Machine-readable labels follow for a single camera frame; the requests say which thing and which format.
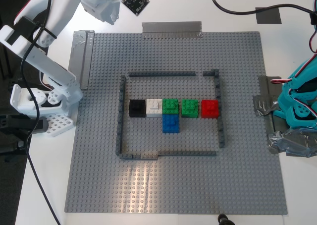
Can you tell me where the ribbed grey tape strip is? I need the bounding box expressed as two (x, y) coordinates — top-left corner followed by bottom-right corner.
(141, 21), (204, 39)

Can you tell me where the dark grey square patch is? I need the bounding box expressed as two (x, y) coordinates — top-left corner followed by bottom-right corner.
(255, 7), (282, 25)

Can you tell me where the flat grey duct tape strip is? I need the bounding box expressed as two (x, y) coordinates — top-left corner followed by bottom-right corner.
(258, 75), (284, 134)

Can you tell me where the small black knob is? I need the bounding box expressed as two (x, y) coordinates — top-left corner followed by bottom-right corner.
(217, 214), (236, 225)

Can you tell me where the black table clamp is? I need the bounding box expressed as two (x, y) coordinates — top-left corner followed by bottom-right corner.
(0, 114), (49, 134)

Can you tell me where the crumpled grey tape wad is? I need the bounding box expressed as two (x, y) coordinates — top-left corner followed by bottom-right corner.
(266, 127), (317, 159)

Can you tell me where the grey Lego baseplate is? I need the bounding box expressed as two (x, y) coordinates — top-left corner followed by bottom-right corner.
(64, 31), (288, 215)

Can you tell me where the blue Lego cube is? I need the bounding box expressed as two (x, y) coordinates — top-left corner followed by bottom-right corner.
(162, 113), (181, 134)

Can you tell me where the long grey duct tape strip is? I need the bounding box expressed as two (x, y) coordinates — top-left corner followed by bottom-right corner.
(68, 30), (96, 91)

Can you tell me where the green Lego cube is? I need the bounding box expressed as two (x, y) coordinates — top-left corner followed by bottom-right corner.
(162, 98), (180, 115)
(181, 98), (200, 118)

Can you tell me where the black cable of white arm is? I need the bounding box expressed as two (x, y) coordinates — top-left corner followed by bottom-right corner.
(20, 0), (61, 225)

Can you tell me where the red Lego cube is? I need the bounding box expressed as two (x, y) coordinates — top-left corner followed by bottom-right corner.
(201, 100), (220, 118)

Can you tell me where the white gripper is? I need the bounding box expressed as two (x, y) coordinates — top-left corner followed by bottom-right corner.
(80, 0), (119, 25)

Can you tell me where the dark grey brick strip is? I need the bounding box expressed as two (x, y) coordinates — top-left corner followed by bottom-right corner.
(119, 153), (159, 161)

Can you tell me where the white arm base mount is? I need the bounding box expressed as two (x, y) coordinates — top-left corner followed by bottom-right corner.
(9, 83), (75, 138)

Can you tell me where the white Lego cube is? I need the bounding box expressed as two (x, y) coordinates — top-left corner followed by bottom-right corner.
(145, 98), (163, 118)

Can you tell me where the black cable of teal arm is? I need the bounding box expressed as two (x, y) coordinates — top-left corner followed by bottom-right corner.
(211, 0), (317, 25)

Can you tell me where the black Lego cube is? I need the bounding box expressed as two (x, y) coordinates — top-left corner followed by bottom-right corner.
(129, 99), (147, 118)

